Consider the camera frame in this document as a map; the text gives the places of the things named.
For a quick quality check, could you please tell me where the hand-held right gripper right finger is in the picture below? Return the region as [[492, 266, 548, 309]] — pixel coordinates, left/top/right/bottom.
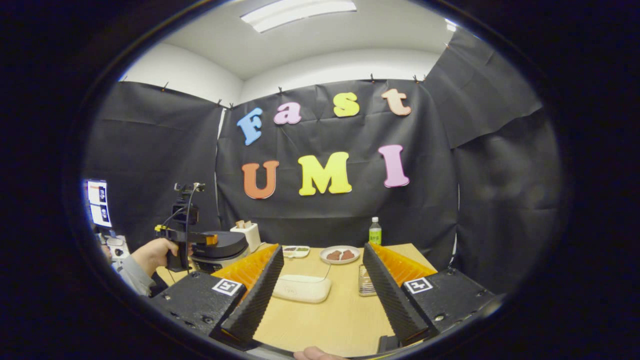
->
[[361, 242, 497, 348]]

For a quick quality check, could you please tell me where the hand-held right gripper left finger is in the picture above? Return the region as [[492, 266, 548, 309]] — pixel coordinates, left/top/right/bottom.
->
[[148, 243, 286, 349]]

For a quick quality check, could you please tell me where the black and silver rice cooker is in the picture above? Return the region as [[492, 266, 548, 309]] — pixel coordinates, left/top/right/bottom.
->
[[192, 230, 251, 274]]

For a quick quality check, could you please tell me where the metal chopstick holder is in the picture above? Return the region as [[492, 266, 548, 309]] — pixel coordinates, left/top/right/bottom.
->
[[358, 264, 378, 297]]

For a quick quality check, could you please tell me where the white rice tray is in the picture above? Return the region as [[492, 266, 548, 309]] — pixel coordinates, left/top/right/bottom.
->
[[272, 274, 332, 304]]

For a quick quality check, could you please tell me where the white toaster with bread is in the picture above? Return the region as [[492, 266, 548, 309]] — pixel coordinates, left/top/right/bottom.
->
[[230, 220, 262, 253]]

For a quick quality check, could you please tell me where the white plate with meat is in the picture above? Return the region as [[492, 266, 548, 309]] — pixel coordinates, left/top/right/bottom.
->
[[320, 245, 361, 265]]

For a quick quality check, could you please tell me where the computer monitor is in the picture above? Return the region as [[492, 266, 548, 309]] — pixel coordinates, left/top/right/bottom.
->
[[86, 179, 113, 229]]

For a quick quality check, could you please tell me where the black backdrop cloth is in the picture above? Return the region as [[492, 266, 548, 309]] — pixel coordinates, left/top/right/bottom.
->
[[82, 27, 561, 296]]

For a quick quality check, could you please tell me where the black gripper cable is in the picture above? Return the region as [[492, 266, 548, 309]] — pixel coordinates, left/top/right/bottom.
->
[[184, 186, 201, 275]]

